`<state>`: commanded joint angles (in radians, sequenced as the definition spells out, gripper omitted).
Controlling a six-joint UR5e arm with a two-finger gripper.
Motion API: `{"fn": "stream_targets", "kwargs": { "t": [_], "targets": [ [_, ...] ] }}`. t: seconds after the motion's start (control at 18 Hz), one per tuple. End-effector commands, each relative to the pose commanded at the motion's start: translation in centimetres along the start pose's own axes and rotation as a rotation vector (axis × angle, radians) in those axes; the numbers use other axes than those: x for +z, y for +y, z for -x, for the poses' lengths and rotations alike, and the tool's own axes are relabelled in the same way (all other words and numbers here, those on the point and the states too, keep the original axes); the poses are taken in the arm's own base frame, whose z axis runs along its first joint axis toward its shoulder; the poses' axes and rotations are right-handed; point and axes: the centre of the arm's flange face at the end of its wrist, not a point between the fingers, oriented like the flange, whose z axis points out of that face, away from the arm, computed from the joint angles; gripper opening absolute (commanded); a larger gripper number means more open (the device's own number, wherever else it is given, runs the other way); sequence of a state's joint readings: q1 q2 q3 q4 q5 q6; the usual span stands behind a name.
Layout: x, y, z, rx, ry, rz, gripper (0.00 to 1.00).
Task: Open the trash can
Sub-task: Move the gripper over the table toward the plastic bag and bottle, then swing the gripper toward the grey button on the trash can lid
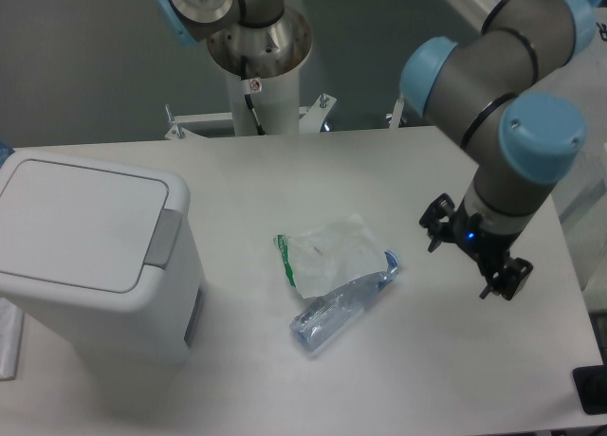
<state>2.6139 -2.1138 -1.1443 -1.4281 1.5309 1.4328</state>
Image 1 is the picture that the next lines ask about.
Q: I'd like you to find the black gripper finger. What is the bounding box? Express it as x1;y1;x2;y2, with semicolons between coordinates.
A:
479;258;533;300
419;193;454;252

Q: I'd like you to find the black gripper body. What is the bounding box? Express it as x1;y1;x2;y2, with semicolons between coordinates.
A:
449;209;517;278

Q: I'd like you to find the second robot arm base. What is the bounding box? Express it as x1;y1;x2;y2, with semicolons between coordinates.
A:
155;0;312;80

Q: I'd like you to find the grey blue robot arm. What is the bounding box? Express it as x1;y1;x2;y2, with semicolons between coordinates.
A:
399;0;596;300

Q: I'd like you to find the white push-lid trash can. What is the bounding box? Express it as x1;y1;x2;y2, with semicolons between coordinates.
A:
1;149;204;364

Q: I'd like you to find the clear plastic wrapper green edge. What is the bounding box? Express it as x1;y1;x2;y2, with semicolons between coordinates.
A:
274;213;386;299

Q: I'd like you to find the black device at edge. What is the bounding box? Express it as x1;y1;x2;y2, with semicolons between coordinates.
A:
572;365;606;415

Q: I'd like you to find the crushed clear plastic bottle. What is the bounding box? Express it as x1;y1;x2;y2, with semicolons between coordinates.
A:
289;250;401;353

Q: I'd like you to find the white metal base frame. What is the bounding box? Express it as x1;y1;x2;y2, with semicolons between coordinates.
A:
163;93;409;140

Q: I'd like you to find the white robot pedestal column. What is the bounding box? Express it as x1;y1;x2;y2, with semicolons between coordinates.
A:
224;69;300;133

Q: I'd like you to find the black cable on pedestal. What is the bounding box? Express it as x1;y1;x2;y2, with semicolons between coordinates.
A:
240;55;267;136

